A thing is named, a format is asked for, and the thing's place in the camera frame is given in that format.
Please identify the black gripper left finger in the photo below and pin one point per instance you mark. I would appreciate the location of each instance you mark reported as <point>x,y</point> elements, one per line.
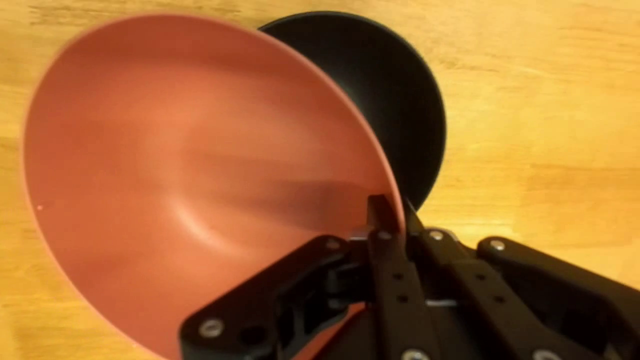
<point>393,292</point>

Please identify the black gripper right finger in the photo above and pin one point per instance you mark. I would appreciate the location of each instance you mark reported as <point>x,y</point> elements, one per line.
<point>533,300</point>

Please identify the pink plastic bowl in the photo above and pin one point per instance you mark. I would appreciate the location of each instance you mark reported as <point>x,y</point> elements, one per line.
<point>167,152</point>

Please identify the black plastic bowl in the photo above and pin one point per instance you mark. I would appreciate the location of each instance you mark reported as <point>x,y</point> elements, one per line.
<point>400,100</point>

